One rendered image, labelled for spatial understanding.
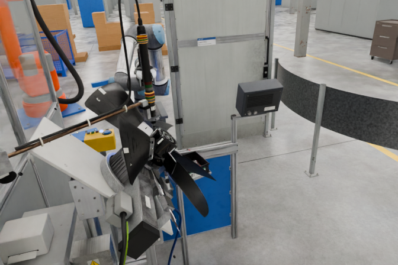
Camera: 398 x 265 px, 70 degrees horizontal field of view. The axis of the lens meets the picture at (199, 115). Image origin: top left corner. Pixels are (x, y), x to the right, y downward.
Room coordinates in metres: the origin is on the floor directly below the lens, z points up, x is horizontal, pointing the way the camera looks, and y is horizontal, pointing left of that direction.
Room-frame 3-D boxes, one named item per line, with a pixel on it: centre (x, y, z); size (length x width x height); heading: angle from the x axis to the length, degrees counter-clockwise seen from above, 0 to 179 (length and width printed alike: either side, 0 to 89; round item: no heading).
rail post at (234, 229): (1.65, -0.22, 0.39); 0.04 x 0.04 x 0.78; 13
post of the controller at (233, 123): (1.65, -0.22, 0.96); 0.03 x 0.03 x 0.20; 13
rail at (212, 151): (1.55, 0.20, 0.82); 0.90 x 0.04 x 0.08; 103
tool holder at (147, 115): (1.17, 0.22, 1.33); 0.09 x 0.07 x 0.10; 138
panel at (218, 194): (1.55, 0.20, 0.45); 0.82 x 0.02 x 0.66; 103
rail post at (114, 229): (1.45, 0.61, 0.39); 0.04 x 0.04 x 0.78; 13
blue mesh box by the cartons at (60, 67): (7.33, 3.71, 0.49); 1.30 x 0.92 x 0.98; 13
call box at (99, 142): (1.46, 0.58, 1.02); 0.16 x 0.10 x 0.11; 103
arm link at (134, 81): (1.44, 0.29, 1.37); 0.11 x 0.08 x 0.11; 88
